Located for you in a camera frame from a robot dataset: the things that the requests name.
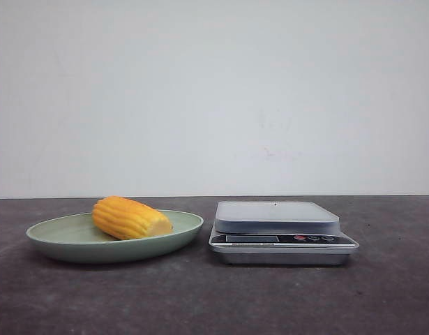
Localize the silver digital kitchen scale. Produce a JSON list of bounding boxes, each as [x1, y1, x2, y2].
[[209, 201, 359, 265]]

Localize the yellow corn cob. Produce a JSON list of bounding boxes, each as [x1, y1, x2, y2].
[[91, 195, 174, 240]]

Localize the green round plate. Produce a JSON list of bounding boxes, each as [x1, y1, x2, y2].
[[26, 210, 204, 264]]

